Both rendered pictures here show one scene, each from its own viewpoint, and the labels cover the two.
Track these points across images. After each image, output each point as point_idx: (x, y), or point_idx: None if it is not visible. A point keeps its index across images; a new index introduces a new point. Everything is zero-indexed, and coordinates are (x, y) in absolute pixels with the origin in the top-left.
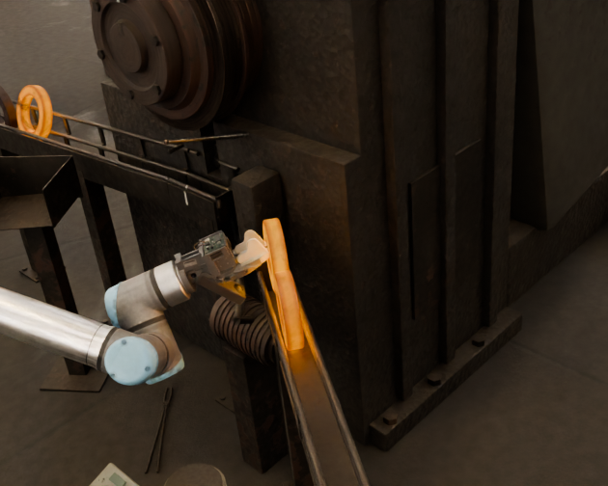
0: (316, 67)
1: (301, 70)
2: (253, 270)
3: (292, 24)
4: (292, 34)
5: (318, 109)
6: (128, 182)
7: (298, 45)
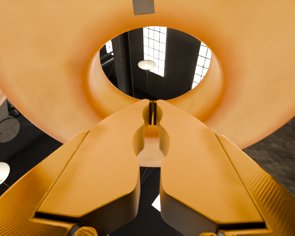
0: (270, 145)
1: None
2: (40, 162)
3: (280, 177)
4: (286, 173)
5: None
6: None
7: (284, 165)
